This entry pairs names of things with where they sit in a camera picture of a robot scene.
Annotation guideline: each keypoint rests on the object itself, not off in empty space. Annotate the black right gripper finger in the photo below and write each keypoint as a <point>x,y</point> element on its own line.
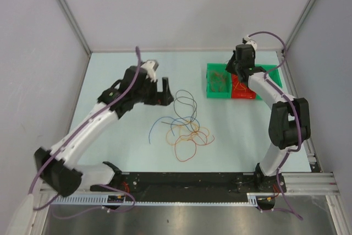
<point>240,72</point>
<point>230,67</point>

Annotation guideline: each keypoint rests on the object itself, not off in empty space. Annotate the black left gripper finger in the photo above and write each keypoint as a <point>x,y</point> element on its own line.
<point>167,96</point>
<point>159,99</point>

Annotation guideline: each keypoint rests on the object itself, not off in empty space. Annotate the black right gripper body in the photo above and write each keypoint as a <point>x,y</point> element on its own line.
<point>234,54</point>

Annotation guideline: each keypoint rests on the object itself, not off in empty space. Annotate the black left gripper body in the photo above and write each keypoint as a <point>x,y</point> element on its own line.
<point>147,94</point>

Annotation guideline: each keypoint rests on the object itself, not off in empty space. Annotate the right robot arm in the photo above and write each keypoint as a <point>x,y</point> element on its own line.
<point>289,124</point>

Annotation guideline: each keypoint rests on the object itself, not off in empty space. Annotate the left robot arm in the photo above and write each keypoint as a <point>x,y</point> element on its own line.
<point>57,166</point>

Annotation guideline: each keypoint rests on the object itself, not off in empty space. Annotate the red bin middle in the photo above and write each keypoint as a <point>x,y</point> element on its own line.
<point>240,90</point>

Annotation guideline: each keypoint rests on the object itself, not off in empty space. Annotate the green bin left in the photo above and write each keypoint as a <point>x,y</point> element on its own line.
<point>219,82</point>

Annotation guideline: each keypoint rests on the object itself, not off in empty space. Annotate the green bin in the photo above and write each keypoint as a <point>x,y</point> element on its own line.
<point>219,82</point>
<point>274,75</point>

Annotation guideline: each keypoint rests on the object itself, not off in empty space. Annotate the green bin right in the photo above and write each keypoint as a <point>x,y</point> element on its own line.
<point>274,75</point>

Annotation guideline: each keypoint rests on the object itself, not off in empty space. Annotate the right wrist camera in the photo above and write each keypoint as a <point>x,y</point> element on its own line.
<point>247,40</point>

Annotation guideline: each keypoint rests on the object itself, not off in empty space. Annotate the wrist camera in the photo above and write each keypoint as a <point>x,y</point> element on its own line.
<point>151,67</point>
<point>247,40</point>

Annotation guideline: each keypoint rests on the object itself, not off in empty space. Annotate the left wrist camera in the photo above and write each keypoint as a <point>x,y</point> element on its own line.
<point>151,67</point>

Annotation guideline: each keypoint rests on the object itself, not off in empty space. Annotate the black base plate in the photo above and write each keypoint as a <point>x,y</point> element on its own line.
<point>214,186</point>

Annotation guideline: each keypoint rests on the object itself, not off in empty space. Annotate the aluminium frame post right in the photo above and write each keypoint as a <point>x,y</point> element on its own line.
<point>299,24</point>

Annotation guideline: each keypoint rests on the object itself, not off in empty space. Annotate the aluminium frame post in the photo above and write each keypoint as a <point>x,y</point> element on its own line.
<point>299,24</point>
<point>65,8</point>

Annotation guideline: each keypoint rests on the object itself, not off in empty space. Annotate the slotted cable duct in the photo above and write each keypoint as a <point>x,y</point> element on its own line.
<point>108,199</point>

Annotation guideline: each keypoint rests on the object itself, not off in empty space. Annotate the aluminium frame post left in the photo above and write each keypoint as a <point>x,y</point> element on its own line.
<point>65,8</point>

